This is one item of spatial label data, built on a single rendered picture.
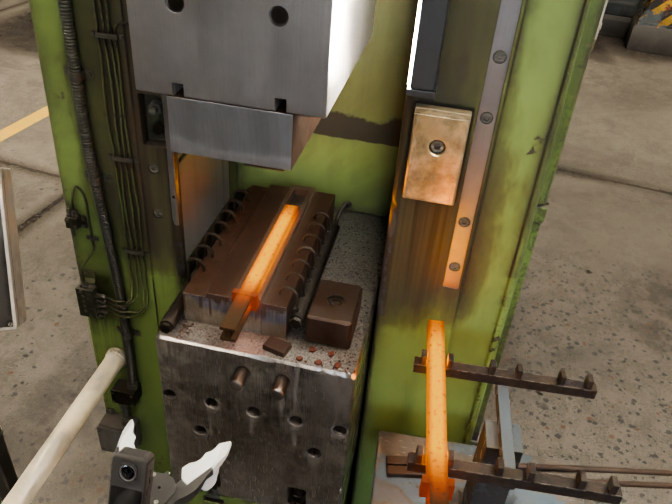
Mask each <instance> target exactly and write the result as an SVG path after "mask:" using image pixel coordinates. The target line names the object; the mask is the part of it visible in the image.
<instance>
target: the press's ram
mask: <svg viewBox="0 0 672 504"><path fill-rule="evenodd" d="M126 4H127V13H128V22H129V31H130V40H131V49H132V58H133V67H134V76H135V85H136V89H137V90H141V91H147V92H154V93H160V94H167V95H175V94H176V93H177V92H178V91H179V90H180V89H181V88H183V91H184V97H187V98H193V99H200V100H206V101H213V102H220V103H226V104H233V105H239V106H246V107H252V108H259V109H266V110H272V111H275V110H276V109H277V108H278V106H279V105H280V104H281V102H282V101H283V99H285V100H286V113H292V114H298V115H305V116H311V117H318V118H326V117H327V115H328V114H329V112H330V110H331V108H332V106H333V105H334V103H335V101H336V99H337V97H338V96H339V94H340V92H341V90H342V88H343V87H344V85H345V83H346V81H347V79H348V78H349V76H350V74H351V72H352V70H353V69H354V67H355V65H356V63H357V62H358V60H359V58H360V56H361V54H362V53H363V51H364V49H365V47H366V45H367V44H368V42H369V40H370V38H371V36H372V34H373V25H374V15H375V4H376V0H126Z"/></svg>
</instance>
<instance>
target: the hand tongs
mask: <svg viewBox="0 0 672 504"><path fill-rule="evenodd" d="M407 459H408V456H392V455H387V456H386V467H387V468H386V470H387V477H402V478H422V474H423V475H426V473H420V472H413V471H407ZM527 466H528V463H519V466H518V469H526V468H527ZM535 467H536V470H551V471H572V472H579V470H582V471H586V472H594V473H615V474H636V475H657V476H672V470H661V469H640V468H619V467H598V466H577V465H556V464H535ZM587 480H591V481H597V482H603V483H607V482H608V480H603V479H587ZM618 481H619V485H620V486H621V487H638V488H659V489H672V483H666V482H645V481H624V480H618Z"/></svg>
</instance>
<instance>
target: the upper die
mask: <svg viewBox="0 0 672 504"><path fill-rule="evenodd" d="M167 108H168V120H169V132H170V144H171V151H173V152H179V153H185V154H191V155H197V156H203V157H209V158H215V159H221V160H227V161H234V162H240V163H246V164H252V165H258V166H264V167H270V168H276V169H282V170H288V171H291V170H292V169H293V167H294V165H295V163H296V162H297V160H298V158H299V156H300V155H301V153H302V151H303V149H304V148H305V146H306V144H307V142H308V141H309V139H310V137H311V135H312V134H313V132H314V130H315V128H316V127H317V125H318V123H319V121H320V120H321V118H318V117H311V116H305V115H298V114H292V113H286V100H285V99H283V101H282V102H281V104H280V105H279V106H278V108H277V109H276V110H275V111H272V110H266V109H259V108H252V107H246V106H239V105H233V104H226V103H220V102H213V101H206V100H200V99H193V98H187V97H184V91H183V88H181V89H180V90H179V91H178V92H177V93H176V94H175V95H167Z"/></svg>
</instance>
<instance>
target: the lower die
mask: <svg viewBox="0 0 672 504"><path fill-rule="evenodd" d="M294 189H297V190H303V191H309V192H308V194H307V196H306V198H305V200H304V202H303V204H302V206H301V208H300V210H299V212H298V214H297V216H296V218H295V220H294V222H293V225H292V227H291V229H290V231H289V233H288V235H287V237H286V239H285V241H284V243H283V245H282V247H281V249H280V251H279V253H278V255H277V257H276V259H275V261H274V263H273V265H272V267H271V269H270V271H269V273H268V275H267V277H266V279H265V281H264V283H263V285H262V287H261V289H260V291H259V307H258V309H257V311H251V312H250V314H249V316H248V318H247V320H246V322H245V324H244V326H243V328H242V330H244V331H249V332H254V333H259V334H264V335H269V336H274V337H279V338H284V339H286V337H287V335H288V332H289V330H290V327H291V326H290V322H289V318H290V315H291V313H292V311H293V307H294V306H295V294H294V293H293V292H292V291H290V290H284V291H283V292H282V295H279V294H278V292H279V290H280V289H281V288H282V287H286V286H288V287H292V288H294V289H295V290H296V291H297V292H298V294H300V291H301V279H300V278H299V277H297V276H290V277H289V278H288V280H285V276H286V275H287V274H288V273H290V272H296V273H299V274H301V275H302V276H303V277H304V280H305V279H306V277H307V266H306V264H305V263H303V262H296V263H295V266H294V267H293V266H291V263H292V262H293V261H294V260H295V259H299V258H300V259H304V260H306V261H307V262H308V263H309V264H310V267H311V265H312V258H313V254H312V252H311V251H310V250H308V249H302V250H301V252H300V254H298V253H297V250H298V249H299V248H300V247H301V246H309V247H311V248H313V249H314V251H315V253H317V249H318V241H317V239H316V238H314V237H307V238H306V241H303V237H304V236H305V235H306V234H315V235H317V236H318V237H319V238H320V240H321V241H322V235H323V230H322V228H321V227H320V226H318V225H313V226H312V227H311V230H309V229H308V226H309V225H310V224H311V223H313V222H319V223H321V224H323V225H324V227H325V229H326V228H327V217H326V216H325V215H323V214H318V215H317V216H316V219H314V218H313V215H314V214H315V213H316V212H318V211H323V212H326V213H327V214H328V215H329V216H330V223H331V222H333V216H334V203H335V194H329V193H323V192H317V191H315V188H311V187H305V186H299V185H293V184H292V186H291V188H288V187H282V186H276V185H270V187H269V188H266V187H260V186H254V185H252V186H251V188H250V190H249V191H248V193H249V195H250V200H249V201H247V196H245V197H244V199H243V200H242V202H241V203H242V204H243V211H242V212H241V209H240V205H239V206H238V208H237V210H236V211H235V214H236V217H237V222H236V223H234V218H233V216H232V217H231V219H230V220H229V222H228V223H227V224H228V226H229V229H230V232H229V233H226V227H225V228H224V230H223V231H222V233H221V234H220V237H221V239H222V245H221V246H219V240H218V239H217V240H216V242H215V243H214V245H213V247H212V249H213V251H214V257H213V258H211V252H210V251H209V253H208V254H207V256H206V257H205V259H204V260H203V262H204V263H205V265H206V271H205V272H203V271H202V265H200V267H199V268H198V270H197V271H196V273H195V274H194V276H193V277H192V279H191V280H190V282H189V283H188V285H187V287H186V288H185V290H184V291H183V303H184V315H185V319H188V320H193V321H198V322H203V323H208V324H213V325H218V326H220V325H221V323H222V321H223V319H224V317H225V315H226V313H227V312H228V310H229V308H230V306H231V304H232V291H233V290H234V288H236V289H241V287H242V285H243V283H244V281H245V279H246V277H247V276H248V274H249V272H250V270H251V268H252V266H253V264H254V262H255V261H256V259H257V257H258V255H259V253H260V251H261V249H262V248H263V246H264V244H265V242H266V240H267V238H268V236H269V235H270V233H271V231H272V229H273V227H274V225H275V223H276V221H277V220H278V218H279V216H280V214H281V212H282V210H283V208H284V207H285V205H286V204H287V202H288V200H289V198H290V196H291V194H292V193H293V191H294Z"/></svg>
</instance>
